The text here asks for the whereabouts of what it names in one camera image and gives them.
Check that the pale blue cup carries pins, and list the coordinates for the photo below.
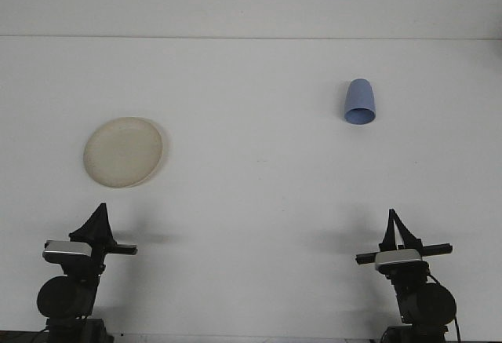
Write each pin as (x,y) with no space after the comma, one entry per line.
(360,97)

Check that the pale round plate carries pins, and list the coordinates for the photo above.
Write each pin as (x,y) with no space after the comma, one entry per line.
(123,152)

